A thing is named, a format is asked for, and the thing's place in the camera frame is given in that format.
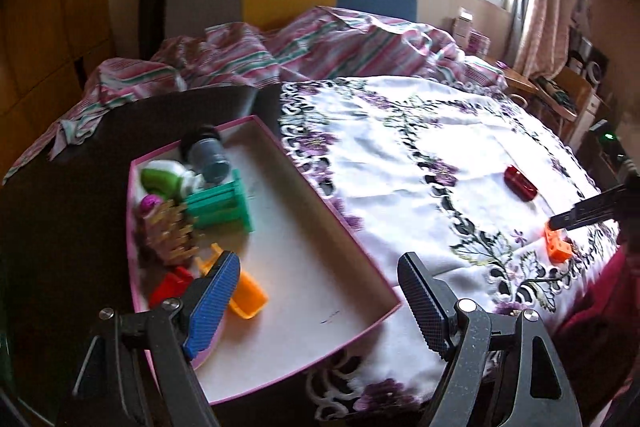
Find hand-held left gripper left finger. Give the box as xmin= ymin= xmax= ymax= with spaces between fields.
xmin=55 ymin=250 xmax=241 ymax=427

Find green plastic toy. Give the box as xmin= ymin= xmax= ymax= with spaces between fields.
xmin=182 ymin=169 xmax=256 ymax=234

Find red metallic case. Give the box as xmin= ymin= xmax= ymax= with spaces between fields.
xmin=504 ymin=165 xmax=538 ymax=201

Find green toy camera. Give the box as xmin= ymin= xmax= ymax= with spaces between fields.
xmin=140 ymin=160 xmax=206 ymax=198

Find red plastic block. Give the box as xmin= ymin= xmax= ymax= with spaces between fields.
xmin=148 ymin=266 xmax=195 ymax=310

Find red cloth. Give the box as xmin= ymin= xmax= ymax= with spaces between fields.
xmin=552 ymin=242 xmax=640 ymax=427

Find orange building blocks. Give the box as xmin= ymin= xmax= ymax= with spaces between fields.
xmin=544 ymin=224 xmax=573 ymax=264

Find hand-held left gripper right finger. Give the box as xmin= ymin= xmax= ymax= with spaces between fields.
xmin=397 ymin=252 xmax=583 ymax=427

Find white desk fan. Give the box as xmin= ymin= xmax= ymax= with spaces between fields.
xmin=582 ymin=59 xmax=608 ymax=82

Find grey jar with black lid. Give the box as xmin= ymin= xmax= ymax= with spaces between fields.
xmin=180 ymin=124 xmax=232 ymax=184

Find brown peg hairbrush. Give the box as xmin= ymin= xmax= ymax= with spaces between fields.
xmin=137 ymin=199 xmax=201 ymax=265

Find small purple carton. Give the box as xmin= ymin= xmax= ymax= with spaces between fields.
xmin=467 ymin=31 xmax=491 ymax=56

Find white cabinet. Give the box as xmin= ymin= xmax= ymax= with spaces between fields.
xmin=575 ymin=87 xmax=608 ymax=148

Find white embroidered floral tablecloth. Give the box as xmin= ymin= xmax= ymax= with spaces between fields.
xmin=277 ymin=76 xmax=623 ymax=420

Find tall white carton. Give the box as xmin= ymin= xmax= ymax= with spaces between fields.
xmin=452 ymin=7 xmax=476 ymax=42

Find small purple ball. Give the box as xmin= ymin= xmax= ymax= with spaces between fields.
xmin=139 ymin=194 xmax=163 ymax=217

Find pink striped blanket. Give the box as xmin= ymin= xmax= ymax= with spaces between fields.
xmin=2 ymin=6 xmax=508 ymax=185

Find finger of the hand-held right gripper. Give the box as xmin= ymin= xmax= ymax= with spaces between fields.
xmin=548 ymin=184 xmax=632 ymax=232

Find pink cardboard box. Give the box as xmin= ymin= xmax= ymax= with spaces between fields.
xmin=126 ymin=114 xmax=402 ymax=405

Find orange plastic scoop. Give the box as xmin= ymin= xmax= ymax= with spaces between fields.
xmin=195 ymin=243 xmax=269 ymax=320

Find wooden desk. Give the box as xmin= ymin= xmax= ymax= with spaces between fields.
xmin=492 ymin=59 xmax=538 ymax=95

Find wooden wardrobe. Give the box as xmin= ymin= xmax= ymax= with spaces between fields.
xmin=0 ymin=0 xmax=113 ymax=188

